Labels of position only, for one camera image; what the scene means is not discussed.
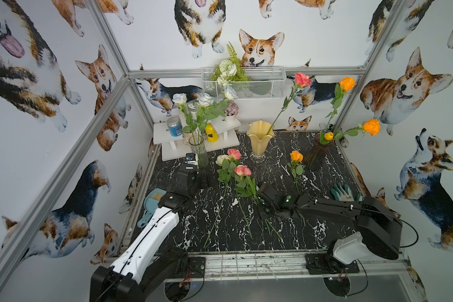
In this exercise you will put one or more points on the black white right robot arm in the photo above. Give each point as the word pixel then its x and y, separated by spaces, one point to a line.
pixel 376 230

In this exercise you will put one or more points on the teal dustpan with brush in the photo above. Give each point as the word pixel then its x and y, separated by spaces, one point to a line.
pixel 150 205

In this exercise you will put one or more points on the blue tin can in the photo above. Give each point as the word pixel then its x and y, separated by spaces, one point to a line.
pixel 174 126

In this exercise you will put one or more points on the yellow fluted glass vase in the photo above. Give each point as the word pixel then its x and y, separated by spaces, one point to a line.
pixel 260 134

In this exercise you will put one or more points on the white green lidded jar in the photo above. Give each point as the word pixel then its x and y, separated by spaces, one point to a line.
pixel 193 108

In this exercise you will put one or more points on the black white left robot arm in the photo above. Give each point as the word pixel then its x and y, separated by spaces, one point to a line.
pixel 135 274

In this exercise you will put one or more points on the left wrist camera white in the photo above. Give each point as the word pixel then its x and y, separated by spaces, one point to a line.
pixel 191 159

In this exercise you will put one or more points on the green white artificial bouquet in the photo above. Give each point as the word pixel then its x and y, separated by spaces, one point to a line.
pixel 229 70

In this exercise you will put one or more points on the pink succulent in white pot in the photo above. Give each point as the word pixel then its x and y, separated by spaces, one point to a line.
pixel 231 111

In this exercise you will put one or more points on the small pink tulip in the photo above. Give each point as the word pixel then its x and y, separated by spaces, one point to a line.
pixel 252 189

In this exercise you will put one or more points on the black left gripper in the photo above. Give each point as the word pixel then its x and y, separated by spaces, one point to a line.
pixel 195 175

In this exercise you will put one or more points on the small clear glass jar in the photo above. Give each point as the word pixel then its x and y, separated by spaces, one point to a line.
pixel 189 136

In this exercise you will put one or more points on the dark purple ribbed vase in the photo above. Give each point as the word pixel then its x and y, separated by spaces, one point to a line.
pixel 316 156

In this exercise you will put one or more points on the pink rose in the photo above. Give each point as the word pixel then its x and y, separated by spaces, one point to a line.
pixel 241 172
pixel 301 81
pixel 235 156

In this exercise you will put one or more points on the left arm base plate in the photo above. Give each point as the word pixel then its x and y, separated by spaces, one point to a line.
pixel 190 267

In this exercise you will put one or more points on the clear glass cylinder vase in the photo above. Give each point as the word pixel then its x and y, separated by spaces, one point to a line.
pixel 197 144

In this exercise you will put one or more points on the orange rose top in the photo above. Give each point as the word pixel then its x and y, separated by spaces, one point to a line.
pixel 341 89

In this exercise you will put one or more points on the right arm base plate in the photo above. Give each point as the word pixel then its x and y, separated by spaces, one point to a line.
pixel 318 264

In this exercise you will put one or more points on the orange rose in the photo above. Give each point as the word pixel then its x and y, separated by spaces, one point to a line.
pixel 371 127
pixel 341 89
pixel 296 167

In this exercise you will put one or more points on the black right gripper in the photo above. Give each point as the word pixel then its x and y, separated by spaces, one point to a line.
pixel 263 208

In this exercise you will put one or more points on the white wire mesh basket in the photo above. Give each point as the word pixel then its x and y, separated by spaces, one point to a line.
pixel 263 83

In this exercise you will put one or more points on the green white gardening glove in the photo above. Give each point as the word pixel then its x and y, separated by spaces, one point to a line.
pixel 342 192

